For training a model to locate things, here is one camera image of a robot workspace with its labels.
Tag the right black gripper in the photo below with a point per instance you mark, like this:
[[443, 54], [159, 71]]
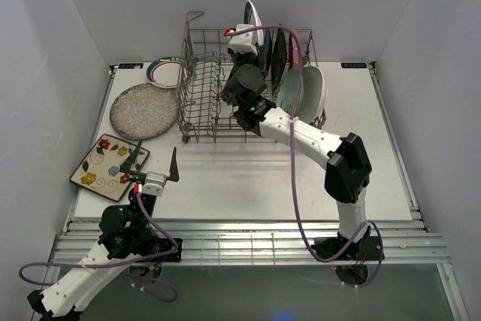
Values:
[[252, 56]]

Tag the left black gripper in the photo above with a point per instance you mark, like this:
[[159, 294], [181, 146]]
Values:
[[128, 164]]

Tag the teal square plate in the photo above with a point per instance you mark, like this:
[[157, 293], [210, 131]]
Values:
[[265, 52]]

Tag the black floral square plate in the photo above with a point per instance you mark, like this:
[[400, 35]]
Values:
[[279, 59]]

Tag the large teal red rimmed plate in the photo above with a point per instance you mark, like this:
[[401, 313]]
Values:
[[252, 17]]

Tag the cream floral square plate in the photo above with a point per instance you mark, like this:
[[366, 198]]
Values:
[[99, 171]]

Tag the light green floral plate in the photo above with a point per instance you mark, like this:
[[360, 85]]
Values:
[[287, 90]]

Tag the white oval plate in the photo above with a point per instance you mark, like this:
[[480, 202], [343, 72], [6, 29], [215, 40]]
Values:
[[314, 95]]

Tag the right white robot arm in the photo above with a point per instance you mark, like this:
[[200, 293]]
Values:
[[344, 159]]

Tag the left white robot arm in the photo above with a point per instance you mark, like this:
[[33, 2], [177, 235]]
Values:
[[128, 235]]

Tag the pink polka dot plate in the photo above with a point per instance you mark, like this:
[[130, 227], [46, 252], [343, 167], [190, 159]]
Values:
[[294, 59]]

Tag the grey speckled round plate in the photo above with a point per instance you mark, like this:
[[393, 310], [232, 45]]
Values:
[[143, 112]]

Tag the small teal red rimmed plate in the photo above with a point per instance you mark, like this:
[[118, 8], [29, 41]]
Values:
[[166, 72]]

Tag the right XDOF label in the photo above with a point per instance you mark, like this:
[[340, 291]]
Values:
[[354, 65]]

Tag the xdof label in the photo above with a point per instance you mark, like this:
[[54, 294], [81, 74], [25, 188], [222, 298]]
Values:
[[354, 65], [130, 65]]

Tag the left XDOF label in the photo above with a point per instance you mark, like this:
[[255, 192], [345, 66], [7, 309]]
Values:
[[130, 65]]

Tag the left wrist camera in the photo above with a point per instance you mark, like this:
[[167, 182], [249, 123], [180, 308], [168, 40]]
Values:
[[151, 183]]

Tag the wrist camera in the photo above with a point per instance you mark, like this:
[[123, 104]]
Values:
[[249, 42], [151, 183]]

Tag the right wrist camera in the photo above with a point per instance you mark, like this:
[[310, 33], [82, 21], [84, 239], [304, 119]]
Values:
[[249, 42]]

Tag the grey wire dish rack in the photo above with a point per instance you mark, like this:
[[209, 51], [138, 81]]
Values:
[[202, 111]]

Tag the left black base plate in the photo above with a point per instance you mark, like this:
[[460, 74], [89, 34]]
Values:
[[165, 246]]

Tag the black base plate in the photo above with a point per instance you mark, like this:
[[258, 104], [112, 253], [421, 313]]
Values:
[[165, 246], [367, 249]]

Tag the aluminium frame rail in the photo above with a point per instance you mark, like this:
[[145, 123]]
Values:
[[223, 244]]

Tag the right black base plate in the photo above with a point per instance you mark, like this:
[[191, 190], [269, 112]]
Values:
[[367, 249]]

